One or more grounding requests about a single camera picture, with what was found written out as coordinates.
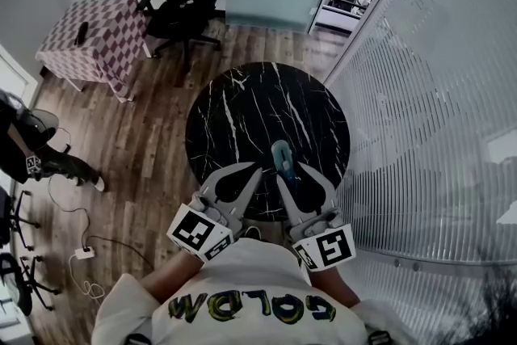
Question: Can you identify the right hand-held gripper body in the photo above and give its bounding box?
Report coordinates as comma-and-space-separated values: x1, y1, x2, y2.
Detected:
288, 207, 357, 272

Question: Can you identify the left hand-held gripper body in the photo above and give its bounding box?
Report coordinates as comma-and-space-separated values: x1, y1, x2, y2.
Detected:
166, 188, 244, 264

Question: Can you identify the small blue grey tool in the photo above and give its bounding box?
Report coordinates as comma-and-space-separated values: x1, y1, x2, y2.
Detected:
270, 139, 301, 189

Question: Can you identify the person's right forearm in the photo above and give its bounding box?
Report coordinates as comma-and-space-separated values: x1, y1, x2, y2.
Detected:
312, 266, 361, 309

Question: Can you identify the person's left forearm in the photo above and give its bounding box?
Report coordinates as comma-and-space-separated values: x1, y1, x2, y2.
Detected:
141, 251, 204, 305

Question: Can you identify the person's black shoe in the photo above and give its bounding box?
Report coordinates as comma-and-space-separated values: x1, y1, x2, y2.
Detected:
242, 225, 263, 242

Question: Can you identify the white printed t-shirt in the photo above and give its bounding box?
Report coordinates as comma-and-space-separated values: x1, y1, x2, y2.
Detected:
91, 237, 410, 345

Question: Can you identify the round black marble table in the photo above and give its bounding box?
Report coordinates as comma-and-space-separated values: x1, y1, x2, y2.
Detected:
184, 61, 352, 224

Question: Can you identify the black swivel chair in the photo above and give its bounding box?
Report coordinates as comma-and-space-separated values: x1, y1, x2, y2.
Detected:
0, 188, 42, 252
0, 253, 62, 317

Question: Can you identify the dark round stool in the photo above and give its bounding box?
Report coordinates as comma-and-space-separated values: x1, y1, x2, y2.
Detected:
15, 107, 58, 153

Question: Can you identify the table with checkered cloth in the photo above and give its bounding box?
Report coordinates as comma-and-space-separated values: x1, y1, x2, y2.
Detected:
35, 0, 149, 103

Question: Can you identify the black office chair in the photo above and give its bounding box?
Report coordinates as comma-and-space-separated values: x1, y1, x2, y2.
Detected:
136, 0, 226, 73

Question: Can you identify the small black object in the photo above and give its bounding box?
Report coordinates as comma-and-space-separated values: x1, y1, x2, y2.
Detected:
73, 21, 90, 46

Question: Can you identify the black power strip cable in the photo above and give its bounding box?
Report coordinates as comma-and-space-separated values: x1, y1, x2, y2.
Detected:
86, 235, 155, 272

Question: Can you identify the black strap buckle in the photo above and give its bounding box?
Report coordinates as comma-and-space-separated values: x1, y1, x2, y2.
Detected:
367, 330, 395, 345
124, 332, 153, 345

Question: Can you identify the white looped cable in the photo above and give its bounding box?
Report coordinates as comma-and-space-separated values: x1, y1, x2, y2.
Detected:
67, 254, 105, 301

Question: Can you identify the long black floor cable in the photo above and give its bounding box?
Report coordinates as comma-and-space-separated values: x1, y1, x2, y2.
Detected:
47, 172, 90, 251

